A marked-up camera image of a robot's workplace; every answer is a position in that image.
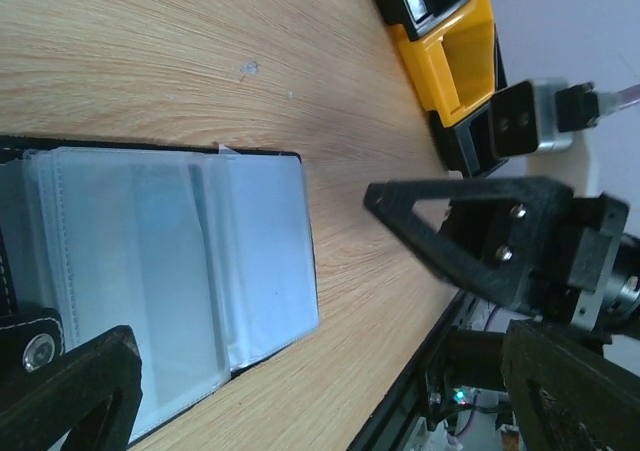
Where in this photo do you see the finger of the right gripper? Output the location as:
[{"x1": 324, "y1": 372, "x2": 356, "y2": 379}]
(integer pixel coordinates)
[{"x1": 363, "y1": 177, "x2": 574, "y2": 316}]

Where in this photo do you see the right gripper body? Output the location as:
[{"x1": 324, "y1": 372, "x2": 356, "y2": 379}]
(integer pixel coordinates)
[{"x1": 528, "y1": 194, "x2": 639, "y2": 340}]

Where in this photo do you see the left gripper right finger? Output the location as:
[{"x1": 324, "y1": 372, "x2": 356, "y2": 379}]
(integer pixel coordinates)
[{"x1": 501, "y1": 320, "x2": 639, "y2": 450}]

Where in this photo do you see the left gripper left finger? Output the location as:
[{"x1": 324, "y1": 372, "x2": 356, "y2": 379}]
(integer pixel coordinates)
[{"x1": 1, "y1": 326, "x2": 143, "y2": 450}]

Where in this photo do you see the black leather card holder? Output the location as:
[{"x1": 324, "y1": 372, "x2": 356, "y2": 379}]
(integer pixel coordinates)
[{"x1": 1, "y1": 136, "x2": 319, "y2": 447}]

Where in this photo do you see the black bin with blue card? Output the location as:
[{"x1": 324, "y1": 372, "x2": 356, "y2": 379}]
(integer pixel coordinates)
[{"x1": 428, "y1": 32, "x2": 507, "y2": 178}]

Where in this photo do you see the yellow bin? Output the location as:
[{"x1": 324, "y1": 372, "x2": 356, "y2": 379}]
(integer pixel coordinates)
[{"x1": 388, "y1": 0, "x2": 496, "y2": 127}]

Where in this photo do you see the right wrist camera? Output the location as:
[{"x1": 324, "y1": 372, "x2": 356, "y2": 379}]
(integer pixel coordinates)
[{"x1": 489, "y1": 78, "x2": 600, "y2": 159}]

